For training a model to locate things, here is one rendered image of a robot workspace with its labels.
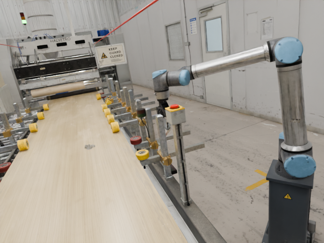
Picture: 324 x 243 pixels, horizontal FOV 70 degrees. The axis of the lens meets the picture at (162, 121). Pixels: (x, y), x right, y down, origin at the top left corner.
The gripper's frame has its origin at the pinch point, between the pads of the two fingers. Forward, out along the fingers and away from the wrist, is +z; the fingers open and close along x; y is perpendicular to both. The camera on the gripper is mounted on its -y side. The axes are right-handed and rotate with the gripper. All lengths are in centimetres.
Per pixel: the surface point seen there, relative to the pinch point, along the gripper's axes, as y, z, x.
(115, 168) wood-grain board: -17.4, 8.4, 38.3
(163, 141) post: -13.0, 2.0, 7.8
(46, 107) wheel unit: 188, 6, 95
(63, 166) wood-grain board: 5, 9, 66
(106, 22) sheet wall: 912, -160, -99
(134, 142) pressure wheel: 14.2, 9.5, 20.6
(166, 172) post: -13.2, 22.8, 8.8
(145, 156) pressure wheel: -11.3, 9.1, 19.7
